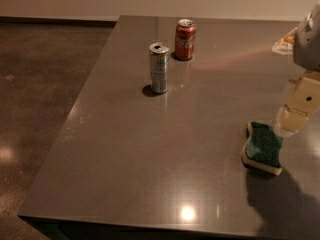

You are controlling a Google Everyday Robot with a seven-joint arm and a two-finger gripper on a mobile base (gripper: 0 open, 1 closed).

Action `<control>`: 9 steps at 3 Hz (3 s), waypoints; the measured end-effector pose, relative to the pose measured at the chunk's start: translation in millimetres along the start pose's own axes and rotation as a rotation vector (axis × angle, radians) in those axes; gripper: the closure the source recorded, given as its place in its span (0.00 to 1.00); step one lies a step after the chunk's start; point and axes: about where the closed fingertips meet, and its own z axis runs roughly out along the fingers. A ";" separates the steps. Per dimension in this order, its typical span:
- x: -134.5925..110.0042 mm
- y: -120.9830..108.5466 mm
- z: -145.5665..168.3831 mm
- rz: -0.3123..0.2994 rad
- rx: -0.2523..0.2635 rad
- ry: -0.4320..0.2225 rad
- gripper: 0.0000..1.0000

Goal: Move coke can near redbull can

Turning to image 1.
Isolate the green and yellow sponge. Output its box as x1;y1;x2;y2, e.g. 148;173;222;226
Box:
241;121;283;176

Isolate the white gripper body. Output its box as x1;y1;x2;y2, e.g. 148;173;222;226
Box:
293;1;320;71

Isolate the red coke can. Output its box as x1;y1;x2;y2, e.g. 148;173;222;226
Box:
175;19;196;61

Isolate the clear plastic snack bag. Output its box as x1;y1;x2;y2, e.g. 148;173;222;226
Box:
272;27;298;55

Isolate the silver redbull can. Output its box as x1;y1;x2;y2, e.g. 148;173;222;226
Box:
149;42;170;94

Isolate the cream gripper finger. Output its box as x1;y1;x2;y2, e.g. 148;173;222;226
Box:
274;71;320;138

